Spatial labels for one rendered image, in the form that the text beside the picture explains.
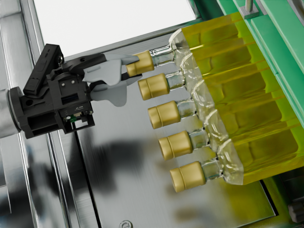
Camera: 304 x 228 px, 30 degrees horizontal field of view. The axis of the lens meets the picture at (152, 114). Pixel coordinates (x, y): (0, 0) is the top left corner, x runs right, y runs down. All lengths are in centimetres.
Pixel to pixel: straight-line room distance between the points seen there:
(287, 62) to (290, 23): 7
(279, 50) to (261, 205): 25
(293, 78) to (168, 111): 19
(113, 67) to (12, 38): 38
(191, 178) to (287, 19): 26
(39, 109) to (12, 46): 33
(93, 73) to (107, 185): 20
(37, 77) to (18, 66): 24
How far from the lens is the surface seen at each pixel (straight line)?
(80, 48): 117
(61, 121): 91
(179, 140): 84
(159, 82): 90
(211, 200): 94
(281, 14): 82
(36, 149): 105
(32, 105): 92
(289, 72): 85
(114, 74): 90
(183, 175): 80
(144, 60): 94
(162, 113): 87
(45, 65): 96
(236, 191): 95
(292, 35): 80
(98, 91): 96
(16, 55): 120
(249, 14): 94
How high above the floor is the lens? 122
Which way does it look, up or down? 4 degrees down
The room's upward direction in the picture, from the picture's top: 107 degrees counter-clockwise
